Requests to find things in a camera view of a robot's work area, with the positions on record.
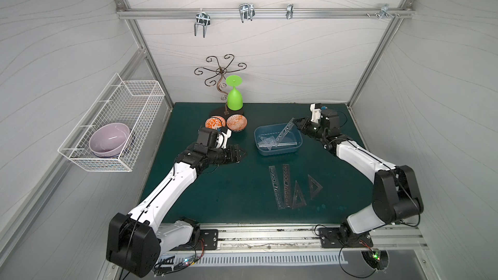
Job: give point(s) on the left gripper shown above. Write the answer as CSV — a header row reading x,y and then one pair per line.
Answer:
x,y
229,153

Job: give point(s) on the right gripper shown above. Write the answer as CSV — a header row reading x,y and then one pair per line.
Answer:
x,y
307,125

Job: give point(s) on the blue plastic storage box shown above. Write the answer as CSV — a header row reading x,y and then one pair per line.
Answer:
x,y
273,130

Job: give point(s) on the thin clear straight ruler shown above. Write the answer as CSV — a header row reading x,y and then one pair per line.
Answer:
x,y
275,146

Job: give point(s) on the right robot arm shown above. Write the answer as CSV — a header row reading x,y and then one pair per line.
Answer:
x,y
395,193

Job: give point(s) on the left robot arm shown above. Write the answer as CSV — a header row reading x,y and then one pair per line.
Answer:
x,y
155,206

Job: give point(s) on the orange patterned bowl right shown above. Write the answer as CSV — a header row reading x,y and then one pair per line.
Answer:
x,y
237,122

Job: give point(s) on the orange patterned bowl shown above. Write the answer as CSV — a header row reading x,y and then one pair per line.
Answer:
x,y
215,122
237,122

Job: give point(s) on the orange patterned bowl left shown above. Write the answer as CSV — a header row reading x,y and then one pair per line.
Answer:
x,y
215,122

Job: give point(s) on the clear stencil ruler wide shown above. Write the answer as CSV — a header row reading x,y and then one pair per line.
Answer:
x,y
276,187

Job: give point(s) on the green plastic goblet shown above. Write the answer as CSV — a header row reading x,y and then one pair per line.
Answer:
x,y
234,100

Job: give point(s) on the green table mat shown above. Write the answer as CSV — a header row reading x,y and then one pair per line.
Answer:
x,y
242,192

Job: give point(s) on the small clear triangle ruler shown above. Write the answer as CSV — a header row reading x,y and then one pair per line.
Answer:
x,y
314,187

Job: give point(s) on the clear stencil ruler narrow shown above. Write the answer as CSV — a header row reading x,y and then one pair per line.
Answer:
x,y
287,183

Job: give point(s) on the tall clear triangle ruler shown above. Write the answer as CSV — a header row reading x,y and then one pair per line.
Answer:
x,y
298,197

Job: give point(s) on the brown metal cup stand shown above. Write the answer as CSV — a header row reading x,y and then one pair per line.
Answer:
x,y
219,79

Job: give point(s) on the metal hook small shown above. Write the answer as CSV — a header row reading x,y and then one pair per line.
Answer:
x,y
289,11

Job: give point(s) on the metal hook middle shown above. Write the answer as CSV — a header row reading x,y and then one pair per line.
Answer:
x,y
246,12

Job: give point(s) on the purple bowl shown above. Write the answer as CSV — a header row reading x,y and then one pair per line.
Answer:
x,y
109,140

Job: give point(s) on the metal hook right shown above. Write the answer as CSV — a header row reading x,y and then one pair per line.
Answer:
x,y
384,13

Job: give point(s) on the metal hook left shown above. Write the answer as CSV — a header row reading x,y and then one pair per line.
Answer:
x,y
202,21

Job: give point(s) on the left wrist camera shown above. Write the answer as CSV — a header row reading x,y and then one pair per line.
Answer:
x,y
214,138

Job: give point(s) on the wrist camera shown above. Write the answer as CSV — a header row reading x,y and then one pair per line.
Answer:
x,y
214,138
320,114

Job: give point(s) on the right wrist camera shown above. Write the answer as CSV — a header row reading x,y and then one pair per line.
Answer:
x,y
320,114

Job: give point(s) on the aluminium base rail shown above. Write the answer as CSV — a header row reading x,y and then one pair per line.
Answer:
x,y
298,237

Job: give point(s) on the white cable duct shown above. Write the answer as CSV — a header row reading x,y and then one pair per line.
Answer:
x,y
276,259

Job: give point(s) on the white wire basket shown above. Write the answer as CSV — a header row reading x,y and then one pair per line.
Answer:
x,y
131,102

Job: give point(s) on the aluminium top rail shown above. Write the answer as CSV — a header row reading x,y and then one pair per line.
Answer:
x,y
260,13

